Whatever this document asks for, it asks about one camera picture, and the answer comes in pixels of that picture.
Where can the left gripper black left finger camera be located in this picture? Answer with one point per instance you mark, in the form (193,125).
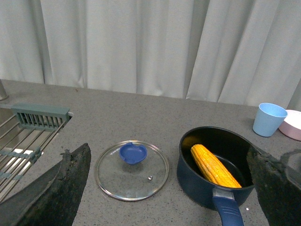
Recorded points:
(52,199)

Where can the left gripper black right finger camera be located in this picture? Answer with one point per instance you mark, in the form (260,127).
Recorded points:
(278,186)

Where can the yellow corn cob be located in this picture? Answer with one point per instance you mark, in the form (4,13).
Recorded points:
(212,168)

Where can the glass lid with blue knob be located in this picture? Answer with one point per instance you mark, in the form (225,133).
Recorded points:
(131,170)

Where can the dark blue saucepan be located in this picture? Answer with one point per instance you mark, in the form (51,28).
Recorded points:
(231,149)

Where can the pink bowl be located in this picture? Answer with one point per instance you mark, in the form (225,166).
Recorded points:
(291,126)

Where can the green metal sink rack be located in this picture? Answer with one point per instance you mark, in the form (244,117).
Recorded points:
(25,132)

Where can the light blue cup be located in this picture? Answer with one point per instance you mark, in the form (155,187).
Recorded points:
(268,118)

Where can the grey white curtain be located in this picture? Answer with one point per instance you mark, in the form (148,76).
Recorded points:
(227,51)

